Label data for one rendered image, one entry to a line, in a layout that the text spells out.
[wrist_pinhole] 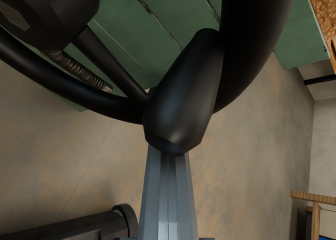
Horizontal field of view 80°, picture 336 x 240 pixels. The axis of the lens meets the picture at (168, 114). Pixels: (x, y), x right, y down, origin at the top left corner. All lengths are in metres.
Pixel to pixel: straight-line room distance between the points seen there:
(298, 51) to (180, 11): 0.18
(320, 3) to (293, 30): 0.04
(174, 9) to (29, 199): 0.86
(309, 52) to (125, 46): 0.32
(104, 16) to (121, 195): 0.88
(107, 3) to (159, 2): 0.10
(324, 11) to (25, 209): 1.01
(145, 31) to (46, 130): 0.69
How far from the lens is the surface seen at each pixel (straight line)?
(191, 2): 0.33
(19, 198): 0.98
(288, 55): 0.35
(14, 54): 0.28
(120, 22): 0.41
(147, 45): 0.41
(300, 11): 0.31
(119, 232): 0.91
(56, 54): 0.35
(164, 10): 0.35
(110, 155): 1.05
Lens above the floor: 0.95
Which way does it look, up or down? 49 degrees down
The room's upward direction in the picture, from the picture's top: 81 degrees clockwise
